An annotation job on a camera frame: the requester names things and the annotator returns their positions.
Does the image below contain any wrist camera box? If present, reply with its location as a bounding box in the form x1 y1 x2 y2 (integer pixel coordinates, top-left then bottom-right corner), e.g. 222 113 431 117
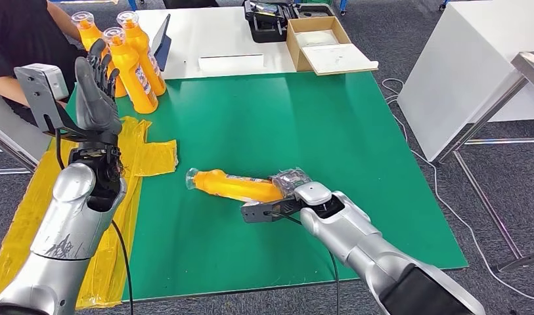
13 62 93 142
240 196 302 224

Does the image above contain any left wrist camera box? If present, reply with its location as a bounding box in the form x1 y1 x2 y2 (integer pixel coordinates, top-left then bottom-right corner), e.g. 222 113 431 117
13 62 93 142

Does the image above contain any orange detergent bottle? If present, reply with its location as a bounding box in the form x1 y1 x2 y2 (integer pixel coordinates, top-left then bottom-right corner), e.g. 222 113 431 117
185 168 285 204
116 10 167 97
70 10 128 98
102 26 159 115

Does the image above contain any white foam pad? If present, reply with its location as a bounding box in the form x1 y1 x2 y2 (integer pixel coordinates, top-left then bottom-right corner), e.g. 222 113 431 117
296 29 340 48

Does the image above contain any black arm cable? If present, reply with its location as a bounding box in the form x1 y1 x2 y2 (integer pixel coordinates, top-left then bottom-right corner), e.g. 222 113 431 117
55 128 135 315
266 211 341 315

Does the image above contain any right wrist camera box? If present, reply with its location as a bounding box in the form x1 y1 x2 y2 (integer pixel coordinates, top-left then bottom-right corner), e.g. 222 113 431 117
240 196 302 224

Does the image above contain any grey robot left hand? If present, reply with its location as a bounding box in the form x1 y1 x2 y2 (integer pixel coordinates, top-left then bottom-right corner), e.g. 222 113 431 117
74 39 123 136

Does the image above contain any black tool case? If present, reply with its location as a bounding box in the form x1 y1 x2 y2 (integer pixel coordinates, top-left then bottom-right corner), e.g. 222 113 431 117
244 0 337 43

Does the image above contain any person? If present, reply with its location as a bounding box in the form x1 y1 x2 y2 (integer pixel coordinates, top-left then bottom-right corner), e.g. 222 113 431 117
0 0 90 127

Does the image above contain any yellow plastic sheet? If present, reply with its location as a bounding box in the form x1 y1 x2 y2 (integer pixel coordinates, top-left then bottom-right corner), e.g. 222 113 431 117
0 115 179 310

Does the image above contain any white floor cable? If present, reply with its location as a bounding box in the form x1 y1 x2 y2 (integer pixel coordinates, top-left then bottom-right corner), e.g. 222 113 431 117
382 78 534 303

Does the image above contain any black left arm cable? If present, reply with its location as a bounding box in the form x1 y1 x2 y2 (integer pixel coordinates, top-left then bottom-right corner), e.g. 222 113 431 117
55 128 135 315

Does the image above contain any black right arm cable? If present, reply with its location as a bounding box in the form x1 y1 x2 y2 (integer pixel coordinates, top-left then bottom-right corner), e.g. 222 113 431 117
266 211 341 315

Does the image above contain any cardboard box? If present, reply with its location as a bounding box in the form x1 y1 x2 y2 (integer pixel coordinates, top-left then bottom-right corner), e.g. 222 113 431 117
286 16 352 73

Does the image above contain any tablet in blue case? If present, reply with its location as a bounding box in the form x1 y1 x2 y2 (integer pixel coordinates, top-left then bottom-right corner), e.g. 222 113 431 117
151 14 173 73

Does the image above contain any white flat box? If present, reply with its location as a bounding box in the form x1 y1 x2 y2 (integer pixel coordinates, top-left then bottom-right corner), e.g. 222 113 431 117
198 54 266 74

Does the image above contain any white box lid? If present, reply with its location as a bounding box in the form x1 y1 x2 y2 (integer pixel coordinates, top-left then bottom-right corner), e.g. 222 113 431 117
301 43 380 76

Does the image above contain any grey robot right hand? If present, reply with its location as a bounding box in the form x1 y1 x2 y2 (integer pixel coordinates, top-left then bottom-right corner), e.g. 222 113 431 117
270 167 313 199

